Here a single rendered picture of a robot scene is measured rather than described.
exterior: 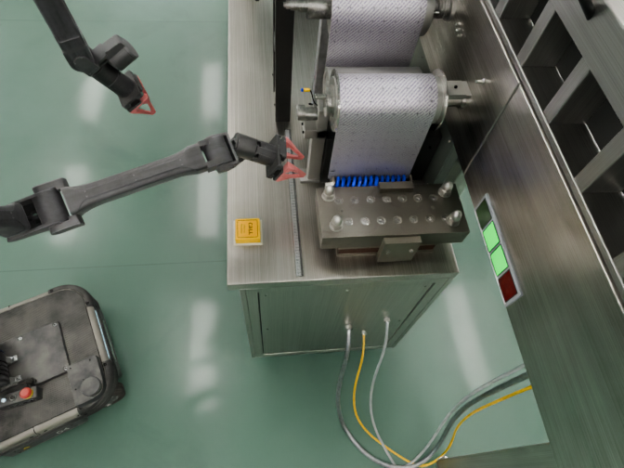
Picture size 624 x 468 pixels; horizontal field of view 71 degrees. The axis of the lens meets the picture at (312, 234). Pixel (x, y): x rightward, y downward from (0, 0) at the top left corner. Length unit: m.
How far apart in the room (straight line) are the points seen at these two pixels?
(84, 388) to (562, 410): 1.50
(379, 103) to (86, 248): 1.77
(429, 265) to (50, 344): 1.46
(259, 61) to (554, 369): 1.38
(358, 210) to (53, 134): 2.16
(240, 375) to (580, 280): 1.54
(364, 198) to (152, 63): 2.29
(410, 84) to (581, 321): 0.62
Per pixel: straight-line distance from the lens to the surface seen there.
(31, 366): 2.02
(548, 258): 0.91
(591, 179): 0.83
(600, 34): 0.85
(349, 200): 1.21
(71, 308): 2.07
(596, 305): 0.83
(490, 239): 1.07
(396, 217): 1.21
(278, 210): 1.33
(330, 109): 1.09
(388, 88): 1.09
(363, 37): 1.24
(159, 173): 1.06
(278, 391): 2.05
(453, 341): 2.26
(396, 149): 1.20
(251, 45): 1.84
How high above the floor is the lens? 2.02
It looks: 60 degrees down
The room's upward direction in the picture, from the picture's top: 8 degrees clockwise
